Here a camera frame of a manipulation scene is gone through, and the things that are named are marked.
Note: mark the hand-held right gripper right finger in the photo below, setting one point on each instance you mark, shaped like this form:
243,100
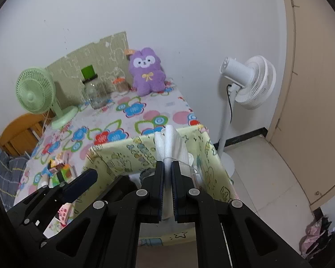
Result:
176,195

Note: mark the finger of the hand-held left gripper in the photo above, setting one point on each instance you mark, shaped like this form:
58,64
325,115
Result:
79,185

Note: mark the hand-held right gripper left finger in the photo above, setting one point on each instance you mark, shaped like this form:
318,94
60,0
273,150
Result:
159,195

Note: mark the green tissue pack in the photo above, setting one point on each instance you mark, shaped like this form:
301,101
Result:
65,174

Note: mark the clear plastic packet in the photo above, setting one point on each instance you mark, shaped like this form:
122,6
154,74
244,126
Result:
195,176

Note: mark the cartoon print tissue pack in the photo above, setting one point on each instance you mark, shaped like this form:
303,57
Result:
57,166

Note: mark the pink packet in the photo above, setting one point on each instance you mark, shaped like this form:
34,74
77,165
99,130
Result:
64,213

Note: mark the beige roll with white wrap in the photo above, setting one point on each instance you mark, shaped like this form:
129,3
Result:
43,180

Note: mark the yellow patterned storage box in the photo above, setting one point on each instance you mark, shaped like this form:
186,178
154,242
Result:
120,156

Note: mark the white soft packet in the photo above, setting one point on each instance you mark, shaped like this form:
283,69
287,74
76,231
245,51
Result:
170,145

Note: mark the grey plaid pillow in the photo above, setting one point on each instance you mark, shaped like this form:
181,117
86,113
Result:
8,178

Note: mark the floral tablecloth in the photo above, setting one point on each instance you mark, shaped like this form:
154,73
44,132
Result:
114,117

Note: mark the glass jar with green lid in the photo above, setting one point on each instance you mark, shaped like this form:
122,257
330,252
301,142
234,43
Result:
96,95

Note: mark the green desk fan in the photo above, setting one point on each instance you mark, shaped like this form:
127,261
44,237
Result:
35,90

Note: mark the purple plush toy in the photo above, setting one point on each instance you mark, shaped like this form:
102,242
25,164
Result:
146,75

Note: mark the green patterned board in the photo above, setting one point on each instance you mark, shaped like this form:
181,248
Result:
106,50

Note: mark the white standing fan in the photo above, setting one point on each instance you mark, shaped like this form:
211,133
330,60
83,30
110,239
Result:
256,81

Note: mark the pink and black bag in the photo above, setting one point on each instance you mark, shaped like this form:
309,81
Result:
312,234

